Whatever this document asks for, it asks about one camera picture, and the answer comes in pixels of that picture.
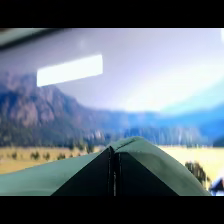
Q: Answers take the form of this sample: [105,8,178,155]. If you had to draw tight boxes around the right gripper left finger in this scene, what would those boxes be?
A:
[51,146,115,197]

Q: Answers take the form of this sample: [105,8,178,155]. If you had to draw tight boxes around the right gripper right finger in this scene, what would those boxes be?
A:
[113,151,180,197]

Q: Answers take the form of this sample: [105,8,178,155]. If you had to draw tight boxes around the green garment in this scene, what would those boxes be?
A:
[0,135,212,197]

